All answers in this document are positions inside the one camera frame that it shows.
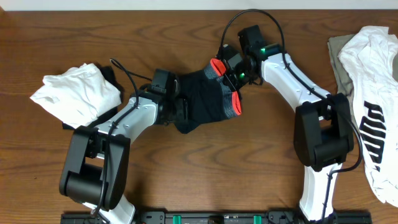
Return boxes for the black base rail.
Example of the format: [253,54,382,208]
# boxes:
[60,210,373,224]

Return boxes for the white crumpled garment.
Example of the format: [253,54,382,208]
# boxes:
[338,26,397,206]

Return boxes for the black folded garment under shirt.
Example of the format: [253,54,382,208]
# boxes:
[62,63,123,130]

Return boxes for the beige garment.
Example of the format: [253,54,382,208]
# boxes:
[327,34,354,121]

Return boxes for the right black cable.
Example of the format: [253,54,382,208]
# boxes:
[219,8,364,222]

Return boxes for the white folded shirt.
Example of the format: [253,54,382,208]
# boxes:
[30,63,121,128]

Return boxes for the left black cable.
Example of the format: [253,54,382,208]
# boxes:
[90,58,153,218]

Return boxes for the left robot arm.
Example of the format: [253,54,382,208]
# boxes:
[59,69,188,223]

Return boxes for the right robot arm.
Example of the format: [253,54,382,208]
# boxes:
[216,26,354,223]

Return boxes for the black leggings with red waistband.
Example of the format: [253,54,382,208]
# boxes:
[175,58,242,134]

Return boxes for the black cable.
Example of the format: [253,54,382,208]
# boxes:
[219,8,364,222]
[90,58,153,218]

